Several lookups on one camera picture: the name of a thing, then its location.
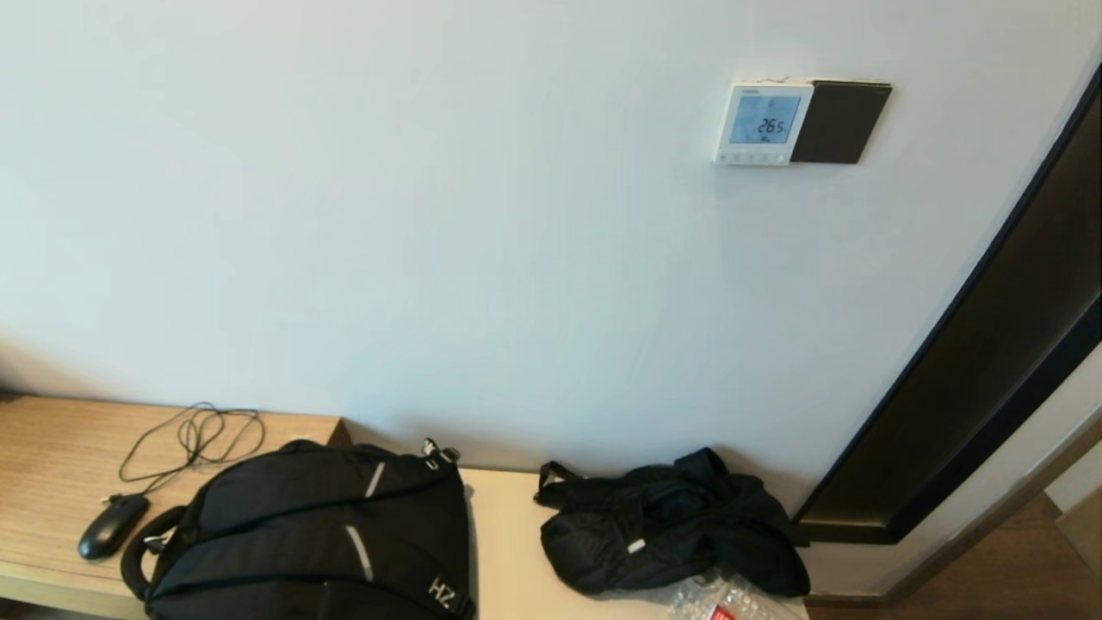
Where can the black computer mouse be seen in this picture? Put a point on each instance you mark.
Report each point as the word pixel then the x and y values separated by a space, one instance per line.
pixel 110 527

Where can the dark brown door frame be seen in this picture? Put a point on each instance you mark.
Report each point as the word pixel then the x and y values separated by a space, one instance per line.
pixel 990 387

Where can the white wall thermostat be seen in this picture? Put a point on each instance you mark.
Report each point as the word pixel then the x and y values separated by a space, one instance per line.
pixel 762 152

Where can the clear plastic bottle red label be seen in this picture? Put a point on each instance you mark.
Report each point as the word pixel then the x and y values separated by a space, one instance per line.
pixel 732 600

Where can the dark brown wall switch panel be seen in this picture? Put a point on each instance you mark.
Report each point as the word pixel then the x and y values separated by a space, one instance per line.
pixel 839 120

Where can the small black fabric bag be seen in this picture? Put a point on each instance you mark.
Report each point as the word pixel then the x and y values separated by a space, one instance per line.
pixel 671 525

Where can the light wooden desk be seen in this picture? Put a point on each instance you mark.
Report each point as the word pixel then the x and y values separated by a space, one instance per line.
pixel 52 465

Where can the black backpack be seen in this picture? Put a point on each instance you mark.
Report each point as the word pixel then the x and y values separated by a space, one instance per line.
pixel 301 517

